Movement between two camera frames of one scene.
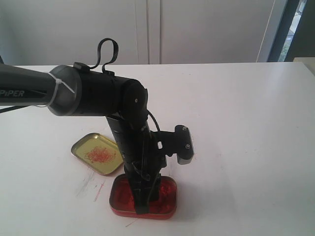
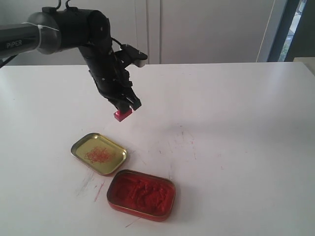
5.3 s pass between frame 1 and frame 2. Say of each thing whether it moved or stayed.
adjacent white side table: stayed
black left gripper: moved
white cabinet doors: stayed
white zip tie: moved
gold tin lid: stayed
